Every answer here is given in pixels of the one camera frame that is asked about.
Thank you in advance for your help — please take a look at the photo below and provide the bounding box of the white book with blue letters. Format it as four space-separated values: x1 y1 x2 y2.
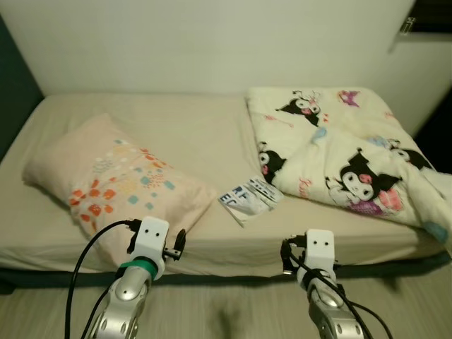
218 177 285 228

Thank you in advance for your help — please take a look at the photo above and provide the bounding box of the pink pillow with coloured dots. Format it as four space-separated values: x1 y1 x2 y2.
21 113 218 269

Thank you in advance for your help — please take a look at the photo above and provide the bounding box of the beige sheeted mattress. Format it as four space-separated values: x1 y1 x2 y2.
0 92 452 276

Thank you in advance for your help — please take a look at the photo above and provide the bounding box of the cream cartoon print blanket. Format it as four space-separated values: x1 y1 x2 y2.
246 86 452 244

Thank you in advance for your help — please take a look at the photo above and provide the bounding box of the dark headboard panel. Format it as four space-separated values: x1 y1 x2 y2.
0 14 44 162

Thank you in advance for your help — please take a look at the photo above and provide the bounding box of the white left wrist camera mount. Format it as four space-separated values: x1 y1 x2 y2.
129 218 170 275

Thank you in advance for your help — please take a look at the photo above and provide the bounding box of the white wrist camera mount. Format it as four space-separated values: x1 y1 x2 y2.
129 218 170 275
304 230 335 283

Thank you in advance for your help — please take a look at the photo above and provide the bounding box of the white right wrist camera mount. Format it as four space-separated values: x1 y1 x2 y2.
304 230 335 283

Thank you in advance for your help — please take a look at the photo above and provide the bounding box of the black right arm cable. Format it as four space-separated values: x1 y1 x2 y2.
282 240 393 339

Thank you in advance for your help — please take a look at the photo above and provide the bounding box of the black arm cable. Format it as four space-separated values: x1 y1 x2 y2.
65 219 142 339
282 240 393 339

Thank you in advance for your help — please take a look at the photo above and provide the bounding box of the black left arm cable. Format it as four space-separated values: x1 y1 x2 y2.
65 219 142 339

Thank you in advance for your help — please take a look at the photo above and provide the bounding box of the dark window frame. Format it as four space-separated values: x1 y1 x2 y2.
410 0 452 35

